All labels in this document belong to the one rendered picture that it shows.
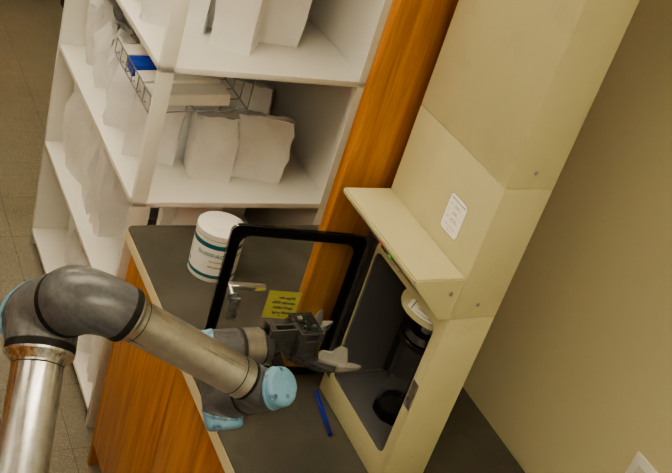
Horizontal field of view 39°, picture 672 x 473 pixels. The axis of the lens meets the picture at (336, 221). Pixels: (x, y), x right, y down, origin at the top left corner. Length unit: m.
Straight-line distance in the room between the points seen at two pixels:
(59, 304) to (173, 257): 1.09
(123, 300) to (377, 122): 0.70
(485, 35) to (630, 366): 0.78
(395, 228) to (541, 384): 0.64
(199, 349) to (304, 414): 0.66
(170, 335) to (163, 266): 0.98
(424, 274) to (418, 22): 0.50
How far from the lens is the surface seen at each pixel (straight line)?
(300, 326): 1.93
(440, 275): 1.80
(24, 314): 1.65
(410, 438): 2.08
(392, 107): 1.99
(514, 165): 1.71
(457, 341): 1.93
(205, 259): 2.53
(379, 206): 1.95
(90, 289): 1.57
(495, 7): 1.79
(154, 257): 2.62
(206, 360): 1.66
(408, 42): 1.93
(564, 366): 2.27
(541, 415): 2.35
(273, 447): 2.16
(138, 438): 2.79
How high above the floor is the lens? 2.42
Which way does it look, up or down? 29 degrees down
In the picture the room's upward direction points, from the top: 18 degrees clockwise
